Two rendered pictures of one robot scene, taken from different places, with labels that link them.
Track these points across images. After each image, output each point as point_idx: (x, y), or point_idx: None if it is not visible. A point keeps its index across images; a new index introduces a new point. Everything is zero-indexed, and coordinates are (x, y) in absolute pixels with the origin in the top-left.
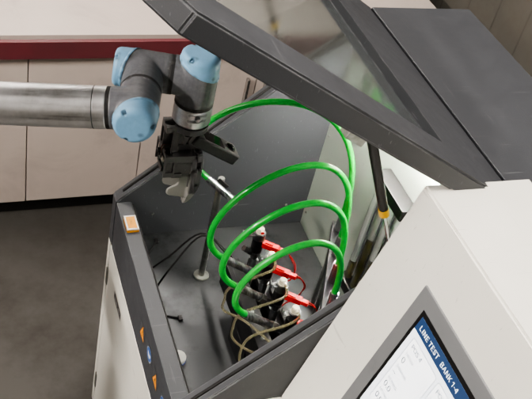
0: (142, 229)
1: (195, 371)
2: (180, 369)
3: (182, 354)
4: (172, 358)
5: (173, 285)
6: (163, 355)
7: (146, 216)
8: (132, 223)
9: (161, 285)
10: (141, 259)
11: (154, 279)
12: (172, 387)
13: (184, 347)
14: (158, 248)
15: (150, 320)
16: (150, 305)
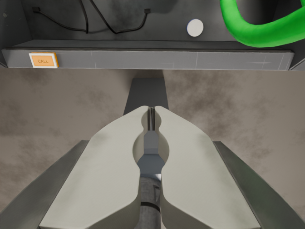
0: (23, 24)
1: (212, 12)
2: (257, 53)
3: (194, 22)
4: (241, 57)
5: (101, 5)
6: (233, 66)
7: (10, 23)
8: (45, 60)
9: (101, 20)
10: (100, 59)
11: (130, 50)
12: (273, 66)
13: (182, 15)
14: (46, 8)
15: (187, 69)
16: (168, 64)
